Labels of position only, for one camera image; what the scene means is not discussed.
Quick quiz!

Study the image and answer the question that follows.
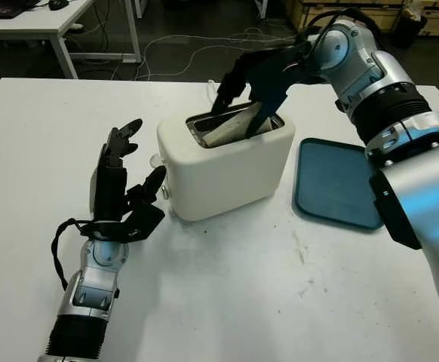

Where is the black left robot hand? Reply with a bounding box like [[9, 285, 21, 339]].
[[90, 118, 167, 223]]

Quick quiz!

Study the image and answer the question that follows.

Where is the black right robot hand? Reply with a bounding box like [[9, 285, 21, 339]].
[[208, 41, 315, 137]]

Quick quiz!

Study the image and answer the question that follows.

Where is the pale bread slice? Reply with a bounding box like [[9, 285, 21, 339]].
[[204, 103, 275, 149]]

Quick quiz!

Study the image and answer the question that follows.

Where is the white two-slot toaster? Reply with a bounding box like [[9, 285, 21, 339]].
[[156, 101, 296, 222]]

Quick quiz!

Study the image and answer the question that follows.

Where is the blue plastic tray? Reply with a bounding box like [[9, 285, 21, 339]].
[[291, 137, 385, 230]]

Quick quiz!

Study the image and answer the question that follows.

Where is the black trash bin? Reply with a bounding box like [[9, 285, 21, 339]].
[[394, 6, 428, 50]]

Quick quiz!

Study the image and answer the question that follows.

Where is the wooden shipping crate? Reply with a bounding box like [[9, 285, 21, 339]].
[[285, 0, 439, 38]]

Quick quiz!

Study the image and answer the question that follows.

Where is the white office desk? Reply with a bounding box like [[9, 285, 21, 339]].
[[0, 0, 143, 81]]

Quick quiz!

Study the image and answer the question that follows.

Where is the black laptop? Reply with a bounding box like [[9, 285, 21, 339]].
[[0, 0, 40, 20]]

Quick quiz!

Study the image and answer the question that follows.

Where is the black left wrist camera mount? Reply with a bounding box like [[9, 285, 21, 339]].
[[81, 205, 167, 243]]

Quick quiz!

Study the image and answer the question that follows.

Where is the white toaster power cord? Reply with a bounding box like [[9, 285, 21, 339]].
[[207, 79, 221, 102]]

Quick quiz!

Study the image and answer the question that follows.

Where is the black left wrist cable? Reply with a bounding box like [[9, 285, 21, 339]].
[[51, 217, 92, 290]]

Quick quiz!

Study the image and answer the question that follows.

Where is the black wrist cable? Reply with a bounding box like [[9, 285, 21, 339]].
[[305, 7, 379, 43], [51, 217, 92, 290]]

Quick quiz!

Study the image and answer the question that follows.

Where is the white floor cable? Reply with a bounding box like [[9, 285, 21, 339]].
[[136, 28, 300, 81]]

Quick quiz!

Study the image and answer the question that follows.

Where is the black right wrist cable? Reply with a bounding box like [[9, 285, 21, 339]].
[[305, 7, 379, 43]]

